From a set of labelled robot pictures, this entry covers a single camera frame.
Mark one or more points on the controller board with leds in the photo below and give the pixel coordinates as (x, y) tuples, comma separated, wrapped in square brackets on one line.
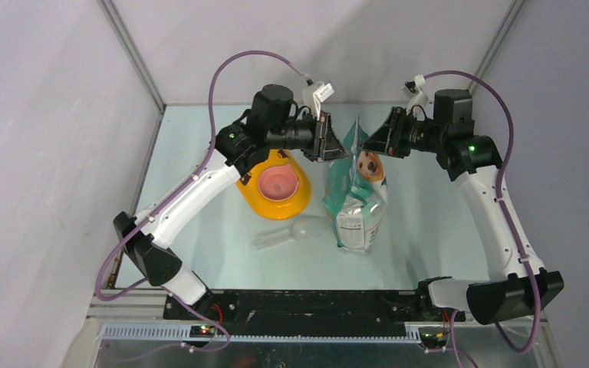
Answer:
[(202, 331), (434, 342)]

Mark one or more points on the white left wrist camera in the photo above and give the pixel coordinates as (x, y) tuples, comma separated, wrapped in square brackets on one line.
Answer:
[(315, 94)]

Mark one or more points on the green white pet food bag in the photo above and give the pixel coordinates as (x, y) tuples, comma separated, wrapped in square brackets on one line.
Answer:
[(355, 197)]

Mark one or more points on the yellow double bowl feeder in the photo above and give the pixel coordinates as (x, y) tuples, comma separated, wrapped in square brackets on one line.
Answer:
[(276, 211)]

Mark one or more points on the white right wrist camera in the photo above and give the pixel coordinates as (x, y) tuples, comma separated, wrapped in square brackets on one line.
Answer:
[(413, 89)]

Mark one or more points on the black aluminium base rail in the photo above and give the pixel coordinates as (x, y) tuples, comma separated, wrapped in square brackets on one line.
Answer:
[(359, 316)]

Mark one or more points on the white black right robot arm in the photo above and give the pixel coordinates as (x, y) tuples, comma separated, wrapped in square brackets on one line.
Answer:
[(519, 284)]

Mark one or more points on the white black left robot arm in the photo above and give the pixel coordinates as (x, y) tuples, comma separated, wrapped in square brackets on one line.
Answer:
[(273, 121)]

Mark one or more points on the pink cat ear bowl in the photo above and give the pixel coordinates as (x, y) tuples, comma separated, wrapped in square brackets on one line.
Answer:
[(278, 183)]

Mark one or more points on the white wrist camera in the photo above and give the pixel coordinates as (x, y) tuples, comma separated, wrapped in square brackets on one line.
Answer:
[(315, 94), (413, 89)]

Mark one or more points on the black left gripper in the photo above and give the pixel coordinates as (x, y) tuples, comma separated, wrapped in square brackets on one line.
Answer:
[(328, 147)]

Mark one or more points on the clear plastic food scoop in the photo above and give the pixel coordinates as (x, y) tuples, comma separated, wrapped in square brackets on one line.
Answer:
[(302, 227)]

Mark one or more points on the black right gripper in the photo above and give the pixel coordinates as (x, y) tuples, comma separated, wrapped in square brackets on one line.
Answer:
[(390, 134)]

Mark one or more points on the left controller board with LEDs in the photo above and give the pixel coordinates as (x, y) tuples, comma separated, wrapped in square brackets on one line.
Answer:
[(202, 331)]

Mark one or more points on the right controller board with LEDs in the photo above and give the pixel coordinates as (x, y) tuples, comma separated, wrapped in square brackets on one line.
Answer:
[(434, 342)]

